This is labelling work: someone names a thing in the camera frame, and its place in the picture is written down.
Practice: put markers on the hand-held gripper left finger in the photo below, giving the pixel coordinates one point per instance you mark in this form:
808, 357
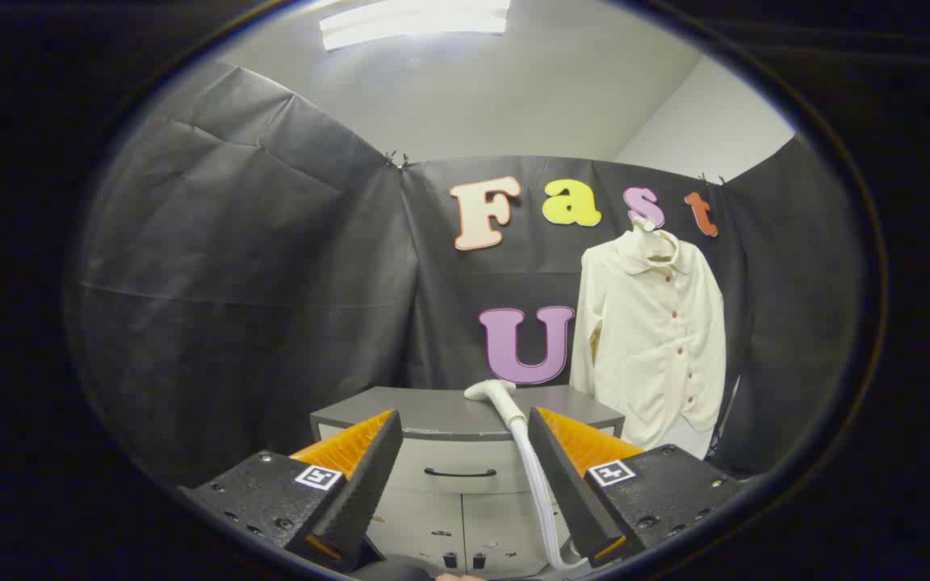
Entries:
360, 492

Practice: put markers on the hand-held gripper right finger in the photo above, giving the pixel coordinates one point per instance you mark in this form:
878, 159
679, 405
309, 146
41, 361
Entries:
566, 492

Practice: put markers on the cream button-up shirt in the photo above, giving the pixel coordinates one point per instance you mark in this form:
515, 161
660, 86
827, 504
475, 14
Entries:
651, 347

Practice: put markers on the white clothes hanger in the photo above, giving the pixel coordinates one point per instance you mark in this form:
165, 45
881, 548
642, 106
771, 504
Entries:
641, 226

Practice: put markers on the grey cabinet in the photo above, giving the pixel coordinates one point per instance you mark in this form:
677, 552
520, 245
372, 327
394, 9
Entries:
433, 411

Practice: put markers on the white ironing board pad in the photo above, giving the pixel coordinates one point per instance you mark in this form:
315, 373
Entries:
687, 440

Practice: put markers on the black backdrop cloth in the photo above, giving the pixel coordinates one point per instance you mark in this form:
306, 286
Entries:
231, 282

